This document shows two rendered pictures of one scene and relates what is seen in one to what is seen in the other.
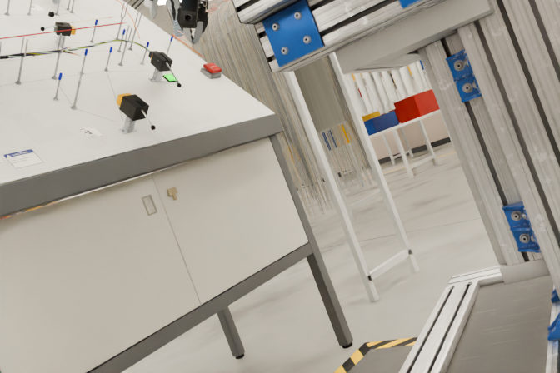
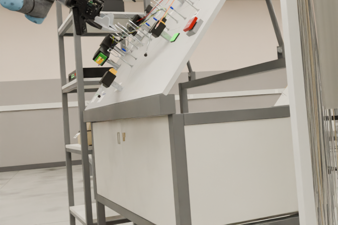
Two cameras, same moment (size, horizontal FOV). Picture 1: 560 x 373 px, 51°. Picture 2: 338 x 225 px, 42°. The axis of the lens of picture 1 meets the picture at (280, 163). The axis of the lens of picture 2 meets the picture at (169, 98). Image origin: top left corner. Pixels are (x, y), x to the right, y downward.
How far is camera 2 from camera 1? 3.06 m
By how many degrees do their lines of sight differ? 118
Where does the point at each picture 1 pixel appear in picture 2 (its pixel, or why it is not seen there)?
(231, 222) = (140, 173)
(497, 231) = not seen: outside the picture
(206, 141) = (124, 108)
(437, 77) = not seen: outside the picture
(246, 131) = (140, 107)
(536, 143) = not seen: outside the picture
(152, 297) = (116, 187)
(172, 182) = (124, 129)
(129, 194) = (114, 128)
